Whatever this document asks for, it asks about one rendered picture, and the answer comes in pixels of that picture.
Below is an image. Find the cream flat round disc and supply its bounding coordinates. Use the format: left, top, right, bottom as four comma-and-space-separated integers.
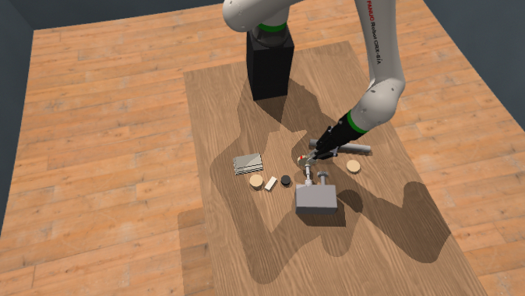
346, 160, 360, 173

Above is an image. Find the dark grey cylinder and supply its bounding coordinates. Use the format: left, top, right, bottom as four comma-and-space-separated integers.
281, 175, 291, 185

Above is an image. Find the beige gear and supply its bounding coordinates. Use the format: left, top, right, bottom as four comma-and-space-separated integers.
298, 155, 317, 180

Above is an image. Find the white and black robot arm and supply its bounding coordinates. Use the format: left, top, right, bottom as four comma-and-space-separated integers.
222, 0, 406, 140

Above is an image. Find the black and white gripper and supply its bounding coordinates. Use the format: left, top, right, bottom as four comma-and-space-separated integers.
307, 125, 351, 163

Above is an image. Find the grey metal rod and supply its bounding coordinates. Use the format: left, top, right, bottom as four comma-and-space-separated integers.
309, 139, 371, 153

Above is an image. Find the beige round disc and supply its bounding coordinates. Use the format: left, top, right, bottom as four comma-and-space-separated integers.
250, 174, 263, 189

